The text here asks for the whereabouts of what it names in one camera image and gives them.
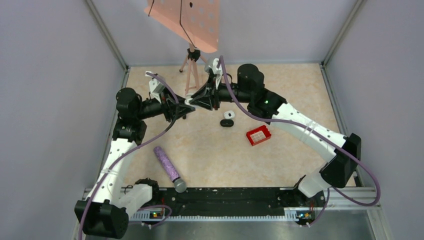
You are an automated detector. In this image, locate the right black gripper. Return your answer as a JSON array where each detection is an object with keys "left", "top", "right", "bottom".
[{"left": 190, "top": 74, "right": 252, "bottom": 112}]

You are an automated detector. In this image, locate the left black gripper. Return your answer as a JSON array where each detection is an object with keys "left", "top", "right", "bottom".
[{"left": 135, "top": 85, "right": 196, "bottom": 122}]

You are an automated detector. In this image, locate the white earbud charging case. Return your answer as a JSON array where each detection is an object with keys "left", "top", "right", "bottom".
[{"left": 223, "top": 110, "right": 235, "bottom": 120}]

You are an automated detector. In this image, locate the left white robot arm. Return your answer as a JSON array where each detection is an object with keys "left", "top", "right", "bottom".
[{"left": 74, "top": 87, "right": 195, "bottom": 240}]

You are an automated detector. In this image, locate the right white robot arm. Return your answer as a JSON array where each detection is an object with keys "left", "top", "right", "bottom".
[{"left": 187, "top": 63, "right": 362, "bottom": 206}]

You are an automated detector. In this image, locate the red plastic block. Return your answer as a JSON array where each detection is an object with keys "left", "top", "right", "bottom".
[{"left": 246, "top": 125, "right": 272, "bottom": 146}]

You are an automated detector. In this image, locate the purple glitter microphone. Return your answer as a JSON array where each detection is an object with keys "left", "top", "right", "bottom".
[{"left": 153, "top": 146, "right": 187, "bottom": 193}]

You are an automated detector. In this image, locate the pink music stand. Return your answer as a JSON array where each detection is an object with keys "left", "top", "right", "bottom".
[{"left": 144, "top": 0, "right": 221, "bottom": 95}]

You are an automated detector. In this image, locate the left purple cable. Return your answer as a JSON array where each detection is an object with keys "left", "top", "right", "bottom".
[{"left": 77, "top": 72, "right": 186, "bottom": 240}]

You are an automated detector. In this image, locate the purple cable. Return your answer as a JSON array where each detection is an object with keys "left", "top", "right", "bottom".
[
  {"left": 217, "top": 55, "right": 382, "bottom": 208},
  {"left": 77, "top": 72, "right": 186, "bottom": 240}
]

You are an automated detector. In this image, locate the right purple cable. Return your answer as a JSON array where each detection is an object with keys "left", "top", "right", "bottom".
[{"left": 217, "top": 55, "right": 382, "bottom": 208}]

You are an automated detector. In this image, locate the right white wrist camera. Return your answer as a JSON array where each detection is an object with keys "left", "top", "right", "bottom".
[{"left": 204, "top": 57, "right": 223, "bottom": 90}]

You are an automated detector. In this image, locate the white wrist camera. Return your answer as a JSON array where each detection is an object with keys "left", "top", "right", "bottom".
[
  {"left": 145, "top": 71, "right": 166, "bottom": 104},
  {"left": 204, "top": 57, "right": 223, "bottom": 90}
]

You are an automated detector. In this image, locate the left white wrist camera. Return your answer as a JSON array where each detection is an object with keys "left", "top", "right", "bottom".
[{"left": 145, "top": 71, "right": 166, "bottom": 104}]

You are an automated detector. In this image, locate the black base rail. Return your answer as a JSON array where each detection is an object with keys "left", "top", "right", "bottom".
[{"left": 150, "top": 187, "right": 325, "bottom": 220}]

